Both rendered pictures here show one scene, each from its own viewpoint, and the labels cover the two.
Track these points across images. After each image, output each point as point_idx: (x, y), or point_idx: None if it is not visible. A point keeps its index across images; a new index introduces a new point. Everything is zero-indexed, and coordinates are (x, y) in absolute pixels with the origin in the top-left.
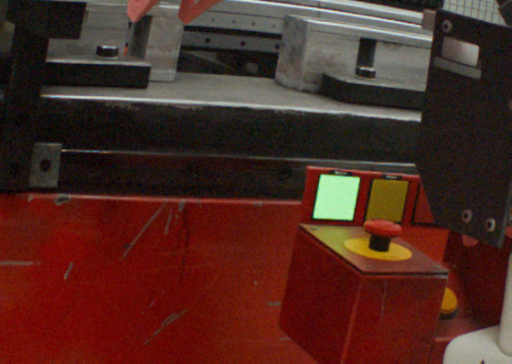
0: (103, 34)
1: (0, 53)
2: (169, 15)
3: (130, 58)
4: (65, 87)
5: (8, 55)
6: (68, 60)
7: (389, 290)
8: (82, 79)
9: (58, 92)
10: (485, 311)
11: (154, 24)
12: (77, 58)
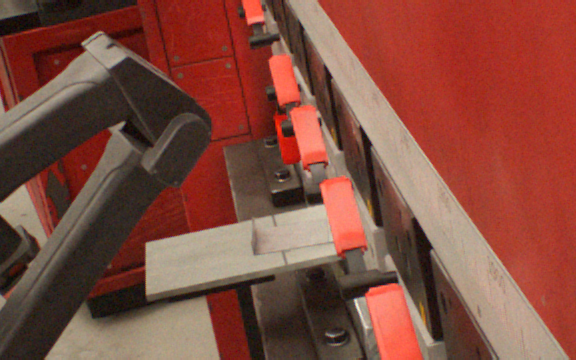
0: (356, 319)
1: (325, 295)
2: (363, 328)
3: (343, 352)
4: (306, 346)
5: (316, 299)
6: (311, 326)
7: None
8: (314, 347)
9: (277, 345)
10: None
11: (363, 331)
12: (325, 328)
